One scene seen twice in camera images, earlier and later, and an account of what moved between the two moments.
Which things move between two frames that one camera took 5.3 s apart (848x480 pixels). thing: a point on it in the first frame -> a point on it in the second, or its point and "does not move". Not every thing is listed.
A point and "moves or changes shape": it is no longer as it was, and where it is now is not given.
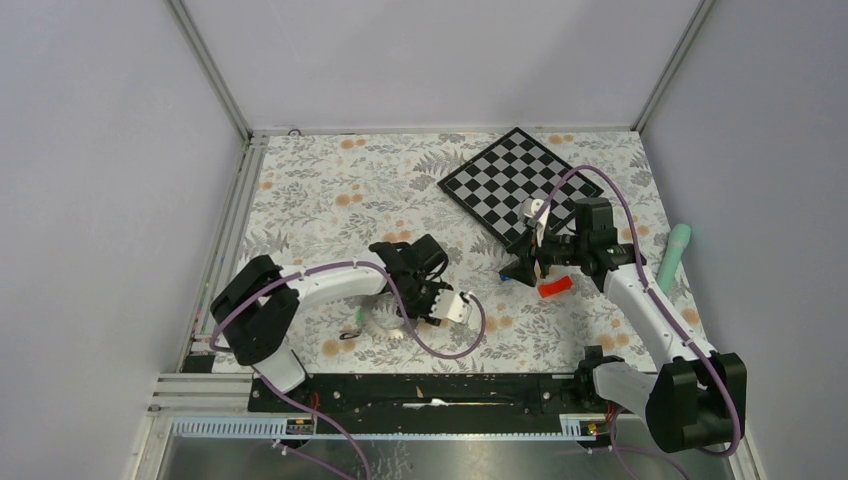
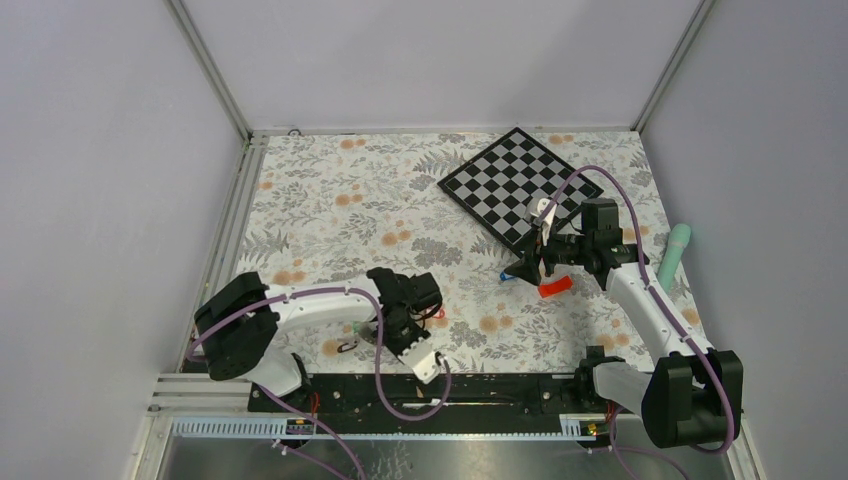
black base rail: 424,404 does not move
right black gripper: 523,268 does not move
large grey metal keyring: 386,313 moves or changes shape
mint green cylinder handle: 678,239 does not move
